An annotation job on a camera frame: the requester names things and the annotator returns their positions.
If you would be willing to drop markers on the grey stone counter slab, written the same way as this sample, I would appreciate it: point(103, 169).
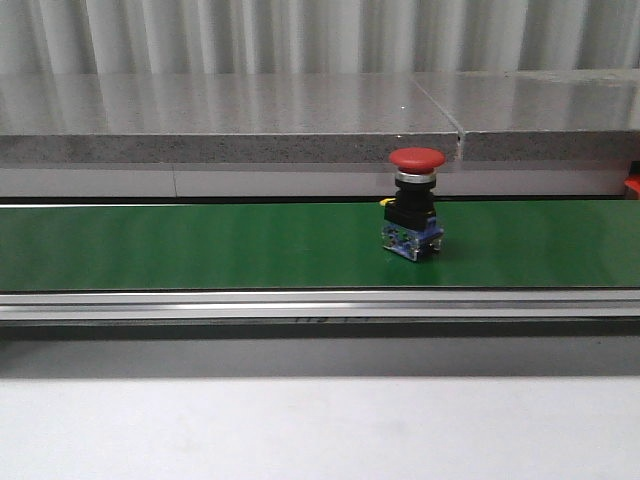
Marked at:
point(574, 116)

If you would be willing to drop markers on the aluminium conveyor side rail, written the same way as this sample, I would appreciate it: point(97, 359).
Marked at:
point(321, 313)

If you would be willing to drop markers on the white pleated curtain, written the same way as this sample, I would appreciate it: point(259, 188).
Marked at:
point(249, 37)

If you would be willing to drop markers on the green conveyor belt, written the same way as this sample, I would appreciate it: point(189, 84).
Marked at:
point(552, 243)

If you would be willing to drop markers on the red plastic object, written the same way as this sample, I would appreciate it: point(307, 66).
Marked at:
point(632, 182)

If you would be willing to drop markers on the red mushroom push button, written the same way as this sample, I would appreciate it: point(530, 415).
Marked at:
point(410, 227)

